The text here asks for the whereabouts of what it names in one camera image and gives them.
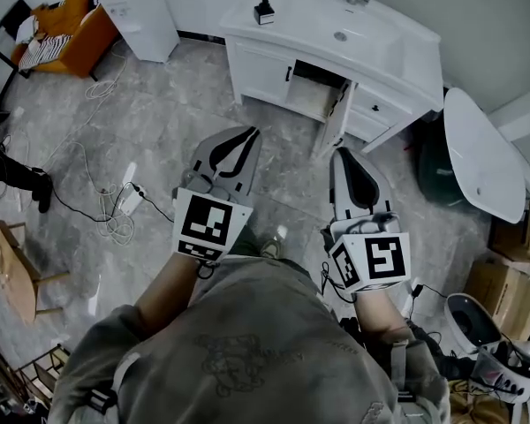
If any dark green bag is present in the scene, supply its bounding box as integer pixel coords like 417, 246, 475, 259
417, 124, 469, 207

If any orange armchair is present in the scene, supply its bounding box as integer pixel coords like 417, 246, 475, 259
9, 0, 121, 81

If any person's shoe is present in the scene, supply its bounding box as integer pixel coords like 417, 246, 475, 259
259, 238, 284, 261

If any wooden table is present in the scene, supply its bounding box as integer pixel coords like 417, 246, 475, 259
0, 219, 71, 326

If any person's left forearm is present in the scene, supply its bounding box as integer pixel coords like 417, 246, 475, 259
132, 252, 204, 342

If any white power strip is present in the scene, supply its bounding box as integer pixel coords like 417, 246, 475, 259
117, 182, 149, 216

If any person's grey sweatshirt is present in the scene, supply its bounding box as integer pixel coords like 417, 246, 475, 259
47, 254, 452, 424

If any white cable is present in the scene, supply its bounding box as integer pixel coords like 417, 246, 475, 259
39, 46, 136, 246

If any striped cloth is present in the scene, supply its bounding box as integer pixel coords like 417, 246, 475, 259
17, 34, 74, 71

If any small black and white bottle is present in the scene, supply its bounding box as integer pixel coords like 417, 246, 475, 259
253, 0, 276, 27

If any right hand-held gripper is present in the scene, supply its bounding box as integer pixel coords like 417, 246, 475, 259
320, 147, 413, 293

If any white headset device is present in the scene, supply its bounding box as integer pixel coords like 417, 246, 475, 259
443, 292, 505, 356

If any cardboard box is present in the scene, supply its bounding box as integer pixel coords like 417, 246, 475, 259
462, 256, 530, 343
488, 199, 530, 265

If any black cable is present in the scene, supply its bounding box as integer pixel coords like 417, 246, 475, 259
48, 172, 178, 224

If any white mini fridge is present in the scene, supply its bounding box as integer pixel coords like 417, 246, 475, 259
97, 0, 181, 64

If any person's right forearm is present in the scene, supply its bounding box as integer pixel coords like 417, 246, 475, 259
352, 285, 414, 345

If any white bathtub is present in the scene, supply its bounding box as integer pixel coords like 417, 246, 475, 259
443, 87, 530, 225

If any white vanity cabinet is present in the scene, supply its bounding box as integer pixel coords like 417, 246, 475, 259
220, 24, 445, 155

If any black frame side table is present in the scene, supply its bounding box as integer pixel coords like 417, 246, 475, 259
0, 0, 39, 105

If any white drawer with black knob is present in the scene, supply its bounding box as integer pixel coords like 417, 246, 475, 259
349, 87, 414, 131

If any black wire rack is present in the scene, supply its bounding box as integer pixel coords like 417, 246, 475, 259
8, 342, 72, 414

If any white cabinet door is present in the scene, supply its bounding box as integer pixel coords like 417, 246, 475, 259
225, 36, 298, 106
316, 79, 360, 155

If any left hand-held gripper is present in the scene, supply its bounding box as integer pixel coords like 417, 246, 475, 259
171, 125, 262, 263

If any white sink basin top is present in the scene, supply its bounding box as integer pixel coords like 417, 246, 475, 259
218, 0, 443, 75

